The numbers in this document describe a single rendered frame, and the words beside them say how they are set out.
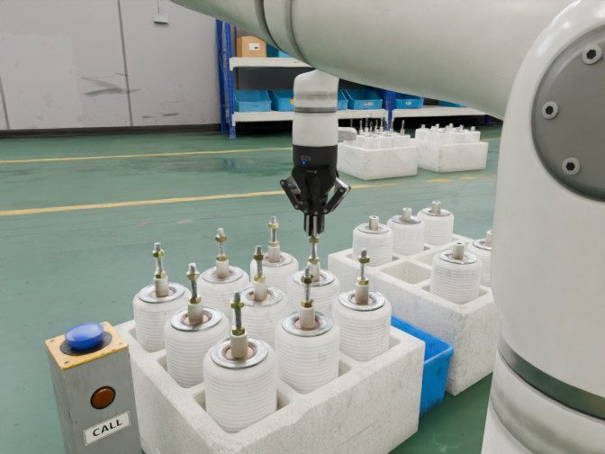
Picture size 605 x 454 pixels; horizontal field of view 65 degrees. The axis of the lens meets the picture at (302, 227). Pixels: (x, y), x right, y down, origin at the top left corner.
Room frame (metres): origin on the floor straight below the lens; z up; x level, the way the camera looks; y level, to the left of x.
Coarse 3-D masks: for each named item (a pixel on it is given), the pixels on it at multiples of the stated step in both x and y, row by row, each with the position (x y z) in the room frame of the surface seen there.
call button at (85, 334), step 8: (72, 328) 0.47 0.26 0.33; (80, 328) 0.47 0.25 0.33; (88, 328) 0.47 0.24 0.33; (96, 328) 0.47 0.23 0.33; (72, 336) 0.45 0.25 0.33; (80, 336) 0.45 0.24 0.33; (88, 336) 0.45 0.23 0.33; (96, 336) 0.45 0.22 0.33; (72, 344) 0.45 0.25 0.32; (80, 344) 0.44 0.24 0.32; (88, 344) 0.45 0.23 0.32; (96, 344) 0.46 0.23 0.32
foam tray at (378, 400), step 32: (160, 352) 0.66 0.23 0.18; (384, 352) 0.66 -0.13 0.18; (416, 352) 0.67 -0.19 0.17; (160, 384) 0.57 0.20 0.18; (352, 384) 0.58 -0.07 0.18; (384, 384) 0.62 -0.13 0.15; (416, 384) 0.68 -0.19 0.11; (160, 416) 0.57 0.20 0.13; (192, 416) 0.51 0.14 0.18; (288, 416) 0.51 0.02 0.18; (320, 416) 0.53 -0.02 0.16; (352, 416) 0.58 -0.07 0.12; (384, 416) 0.62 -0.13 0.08; (416, 416) 0.68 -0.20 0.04; (160, 448) 0.58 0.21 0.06; (192, 448) 0.49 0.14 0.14; (224, 448) 0.45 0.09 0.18; (256, 448) 0.46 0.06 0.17; (288, 448) 0.50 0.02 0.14; (320, 448) 0.53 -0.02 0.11; (352, 448) 0.58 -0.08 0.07; (384, 448) 0.63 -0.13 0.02
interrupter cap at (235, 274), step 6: (210, 270) 0.82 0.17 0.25; (216, 270) 0.82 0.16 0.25; (234, 270) 0.81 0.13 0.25; (240, 270) 0.81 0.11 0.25; (204, 276) 0.79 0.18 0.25; (210, 276) 0.79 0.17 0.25; (216, 276) 0.80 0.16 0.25; (234, 276) 0.79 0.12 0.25; (240, 276) 0.79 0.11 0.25; (210, 282) 0.77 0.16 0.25; (216, 282) 0.76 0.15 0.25; (222, 282) 0.76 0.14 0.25; (228, 282) 0.76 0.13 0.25
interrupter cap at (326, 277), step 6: (300, 270) 0.81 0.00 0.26; (324, 270) 0.81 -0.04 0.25; (294, 276) 0.79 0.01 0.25; (300, 276) 0.79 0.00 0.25; (324, 276) 0.79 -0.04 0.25; (330, 276) 0.79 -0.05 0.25; (294, 282) 0.77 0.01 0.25; (300, 282) 0.76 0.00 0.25; (312, 282) 0.76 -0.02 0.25; (318, 282) 0.76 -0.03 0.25; (324, 282) 0.76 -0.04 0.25; (330, 282) 0.76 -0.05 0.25
